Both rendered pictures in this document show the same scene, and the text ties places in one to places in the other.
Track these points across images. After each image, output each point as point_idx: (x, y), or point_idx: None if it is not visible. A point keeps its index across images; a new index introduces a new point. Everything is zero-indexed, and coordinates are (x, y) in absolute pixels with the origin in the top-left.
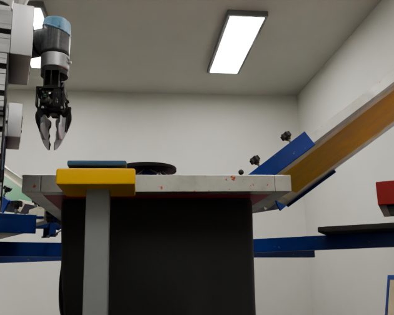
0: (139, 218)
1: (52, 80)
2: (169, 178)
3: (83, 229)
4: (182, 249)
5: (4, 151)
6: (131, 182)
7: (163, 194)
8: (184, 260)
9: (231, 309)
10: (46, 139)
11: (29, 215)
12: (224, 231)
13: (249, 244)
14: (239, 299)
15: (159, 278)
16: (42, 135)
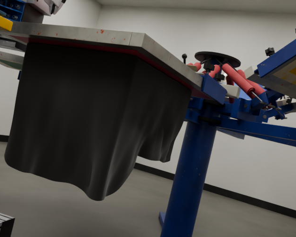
0: (60, 59)
1: None
2: (63, 27)
3: (31, 62)
4: (79, 86)
5: (20, 11)
6: None
7: (64, 41)
8: (77, 94)
9: (98, 137)
10: (50, 7)
11: None
12: (108, 78)
13: (122, 91)
14: (105, 131)
15: (61, 103)
16: (47, 3)
